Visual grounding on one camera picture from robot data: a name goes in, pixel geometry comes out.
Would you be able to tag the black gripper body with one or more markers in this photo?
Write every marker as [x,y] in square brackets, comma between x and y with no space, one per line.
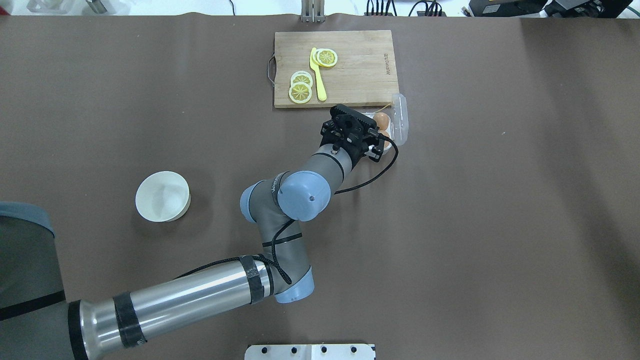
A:
[374,150]

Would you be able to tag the clear plastic egg box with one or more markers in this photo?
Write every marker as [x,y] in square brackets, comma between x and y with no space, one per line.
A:
[399,118]

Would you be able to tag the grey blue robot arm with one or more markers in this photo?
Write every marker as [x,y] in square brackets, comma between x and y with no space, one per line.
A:
[38,323]

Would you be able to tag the brown egg upper right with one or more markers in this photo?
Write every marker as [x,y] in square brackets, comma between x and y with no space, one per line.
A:
[382,120]

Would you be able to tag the brown egg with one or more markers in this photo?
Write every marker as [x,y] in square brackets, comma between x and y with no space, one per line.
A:
[386,143]
[382,120]

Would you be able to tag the brown egg lower right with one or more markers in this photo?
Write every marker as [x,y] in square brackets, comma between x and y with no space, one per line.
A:
[386,143]

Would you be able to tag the wooden cutting board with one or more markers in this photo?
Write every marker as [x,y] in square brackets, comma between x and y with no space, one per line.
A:
[365,74]

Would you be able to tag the lemon slice bottom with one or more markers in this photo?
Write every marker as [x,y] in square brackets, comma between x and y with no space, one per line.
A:
[300,92]

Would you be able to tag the lemon slice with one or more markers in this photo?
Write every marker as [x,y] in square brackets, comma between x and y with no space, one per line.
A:
[300,92]
[325,57]
[303,77]

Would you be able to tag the lemon slice middle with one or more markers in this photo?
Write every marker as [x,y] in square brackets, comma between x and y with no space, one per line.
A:
[303,77]

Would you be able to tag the lemon slice top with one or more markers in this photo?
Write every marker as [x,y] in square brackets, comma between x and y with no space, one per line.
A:
[325,57]

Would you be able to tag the white bowl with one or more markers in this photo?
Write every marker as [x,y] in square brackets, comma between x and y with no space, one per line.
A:
[163,197]

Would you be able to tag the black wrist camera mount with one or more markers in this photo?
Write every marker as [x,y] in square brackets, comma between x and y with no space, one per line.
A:
[375,145]

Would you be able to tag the aluminium frame post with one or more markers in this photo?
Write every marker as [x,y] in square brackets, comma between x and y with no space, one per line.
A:
[313,11]

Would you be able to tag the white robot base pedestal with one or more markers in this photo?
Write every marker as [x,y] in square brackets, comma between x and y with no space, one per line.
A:
[319,351]

